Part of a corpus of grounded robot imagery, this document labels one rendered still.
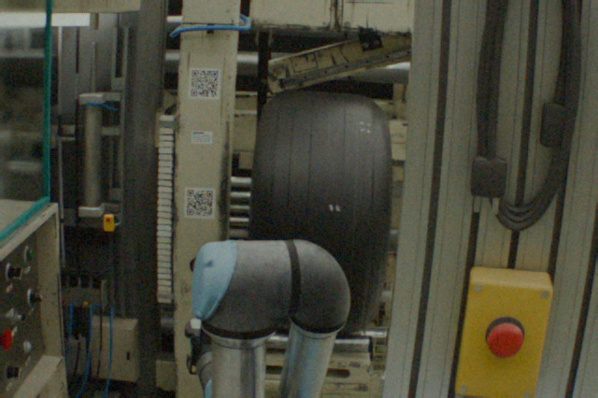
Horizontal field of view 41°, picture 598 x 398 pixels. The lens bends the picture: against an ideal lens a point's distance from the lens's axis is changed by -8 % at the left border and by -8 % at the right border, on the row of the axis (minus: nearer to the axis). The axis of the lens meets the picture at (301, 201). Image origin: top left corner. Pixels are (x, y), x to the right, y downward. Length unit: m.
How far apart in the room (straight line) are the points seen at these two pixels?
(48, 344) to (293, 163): 0.71
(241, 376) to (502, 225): 0.56
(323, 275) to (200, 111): 0.86
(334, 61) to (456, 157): 1.55
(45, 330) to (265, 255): 0.85
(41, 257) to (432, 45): 1.24
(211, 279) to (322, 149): 0.73
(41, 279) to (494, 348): 1.28
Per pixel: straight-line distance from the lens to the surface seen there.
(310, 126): 1.92
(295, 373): 1.42
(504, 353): 0.85
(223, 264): 1.22
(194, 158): 2.05
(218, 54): 2.01
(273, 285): 1.23
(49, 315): 1.95
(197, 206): 2.07
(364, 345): 2.09
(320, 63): 2.39
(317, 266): 1.25
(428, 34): 0.85
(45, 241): 1.89
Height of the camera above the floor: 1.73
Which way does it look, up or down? 14 degrees down
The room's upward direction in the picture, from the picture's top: 3 degrees clockwise
